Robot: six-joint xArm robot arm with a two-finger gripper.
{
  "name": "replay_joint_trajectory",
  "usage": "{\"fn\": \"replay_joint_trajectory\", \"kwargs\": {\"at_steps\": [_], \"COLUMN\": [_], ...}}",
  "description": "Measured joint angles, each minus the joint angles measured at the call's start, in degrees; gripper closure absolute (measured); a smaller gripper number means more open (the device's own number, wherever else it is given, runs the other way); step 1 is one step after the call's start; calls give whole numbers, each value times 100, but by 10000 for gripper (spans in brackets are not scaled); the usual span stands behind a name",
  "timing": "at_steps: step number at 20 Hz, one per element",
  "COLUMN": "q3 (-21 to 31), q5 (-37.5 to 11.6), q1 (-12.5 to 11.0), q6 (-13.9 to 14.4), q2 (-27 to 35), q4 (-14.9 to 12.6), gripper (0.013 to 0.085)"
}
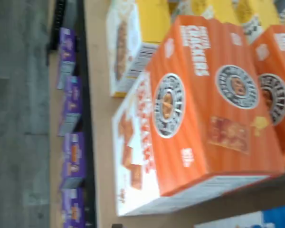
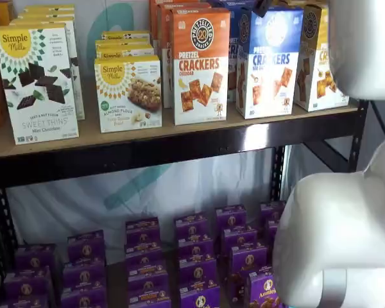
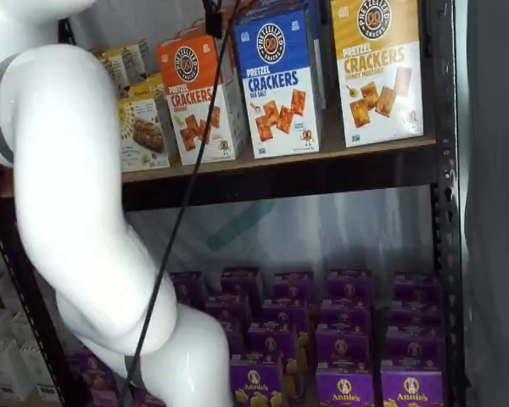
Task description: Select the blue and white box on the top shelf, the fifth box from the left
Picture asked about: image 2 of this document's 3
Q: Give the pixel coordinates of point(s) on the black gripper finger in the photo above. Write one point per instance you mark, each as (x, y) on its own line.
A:
(262, 8)

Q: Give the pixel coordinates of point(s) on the blue sea salt cracker box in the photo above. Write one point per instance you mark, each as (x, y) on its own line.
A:
(224, 3)
(269, 73)
(232, 48)

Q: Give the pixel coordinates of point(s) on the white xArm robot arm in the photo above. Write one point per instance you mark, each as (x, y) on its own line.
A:
(337, 224)

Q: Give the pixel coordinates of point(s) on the yellow honey mustard cracker box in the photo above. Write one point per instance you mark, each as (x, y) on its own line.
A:
(317, 70)

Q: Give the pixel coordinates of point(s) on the orange cheddar cracker box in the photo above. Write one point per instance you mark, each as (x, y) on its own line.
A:
(200, 70)
(163, 48)
(153, 19)

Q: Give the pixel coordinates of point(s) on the Simple Mills almond bars box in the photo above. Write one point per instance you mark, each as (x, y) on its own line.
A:
(125, 34)
(125, 51)
(128, 96)
(122, 41)

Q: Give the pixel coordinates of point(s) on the black metal shelf rack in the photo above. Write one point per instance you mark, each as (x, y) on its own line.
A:
(179, 150)

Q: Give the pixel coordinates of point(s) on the Simple Mills Sweet Thins box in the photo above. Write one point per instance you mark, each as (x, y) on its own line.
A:
(35, 90)
(45, 14)
(79, 80)
(51, 7)

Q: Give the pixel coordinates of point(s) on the purple Annie's snack box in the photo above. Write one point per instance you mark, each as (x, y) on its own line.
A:
(142, 231)
(27, 284)
(263, 292)
(147, 279)
(83, 299)
(239, 238)
(271, 211)
(143, 255)
(247, 260)
(84, 275)
(35, 259)
(24, 302)
(272, 232)
(86, 246)
(149, 300)
(231, 217)
(195, 248)
(199, 298)
(191, 226)
(197, 272)

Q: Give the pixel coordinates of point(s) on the wooden shelf board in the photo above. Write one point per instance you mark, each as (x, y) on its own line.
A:
(90, 141)

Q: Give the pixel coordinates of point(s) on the white backdrop sheet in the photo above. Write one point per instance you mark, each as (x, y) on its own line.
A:
(83, 199)

